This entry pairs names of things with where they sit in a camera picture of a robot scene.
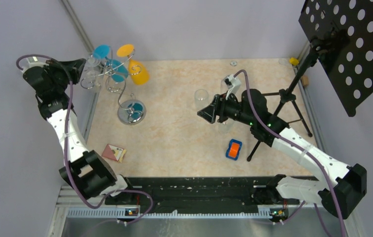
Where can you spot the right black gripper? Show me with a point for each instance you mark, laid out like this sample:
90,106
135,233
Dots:
217,107

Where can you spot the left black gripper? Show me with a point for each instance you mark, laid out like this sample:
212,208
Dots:
75,67

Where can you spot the clear ribbed short glass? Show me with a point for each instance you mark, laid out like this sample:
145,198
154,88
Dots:
201,99

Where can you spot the clear flute wine glass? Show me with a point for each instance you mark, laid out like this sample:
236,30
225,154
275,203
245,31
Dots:
225,86

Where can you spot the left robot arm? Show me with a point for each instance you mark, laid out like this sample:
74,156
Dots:
84,170

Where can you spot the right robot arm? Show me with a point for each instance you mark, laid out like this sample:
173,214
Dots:
339,187

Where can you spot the blue wine glass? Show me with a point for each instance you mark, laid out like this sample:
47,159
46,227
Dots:
110,66

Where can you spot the yellow wine glass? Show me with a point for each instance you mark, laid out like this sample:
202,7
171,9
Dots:
136,69

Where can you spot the chrome wine glass rack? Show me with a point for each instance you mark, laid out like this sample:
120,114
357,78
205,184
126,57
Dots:
130,110

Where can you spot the blue orange toy car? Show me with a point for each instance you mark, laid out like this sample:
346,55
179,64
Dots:
233,150

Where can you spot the pink card box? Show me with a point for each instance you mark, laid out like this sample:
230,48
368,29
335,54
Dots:
113,153

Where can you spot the yellow corner clip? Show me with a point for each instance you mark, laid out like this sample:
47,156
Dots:
293,61

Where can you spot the black perforated music stand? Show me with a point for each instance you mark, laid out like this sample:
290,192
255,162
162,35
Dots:
340,71

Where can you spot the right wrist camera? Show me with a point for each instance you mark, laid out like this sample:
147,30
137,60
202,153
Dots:
232,84

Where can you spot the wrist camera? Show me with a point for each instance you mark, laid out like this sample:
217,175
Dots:
33,61
232,84

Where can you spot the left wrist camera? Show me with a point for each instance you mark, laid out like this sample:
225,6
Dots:
33,61

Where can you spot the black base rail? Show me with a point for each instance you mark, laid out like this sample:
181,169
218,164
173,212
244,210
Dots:
207,195

